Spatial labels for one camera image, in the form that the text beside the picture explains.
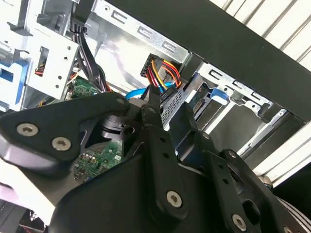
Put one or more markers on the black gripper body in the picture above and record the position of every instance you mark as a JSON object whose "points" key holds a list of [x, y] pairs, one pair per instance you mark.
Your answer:
{"points": [[116, 206]]}

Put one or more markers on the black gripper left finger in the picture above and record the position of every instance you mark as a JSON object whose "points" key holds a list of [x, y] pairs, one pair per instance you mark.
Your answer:
{"points": [[73, 116]]}

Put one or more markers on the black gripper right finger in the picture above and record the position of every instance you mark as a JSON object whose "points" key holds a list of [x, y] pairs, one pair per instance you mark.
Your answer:
{"points": [[230, 184]]}

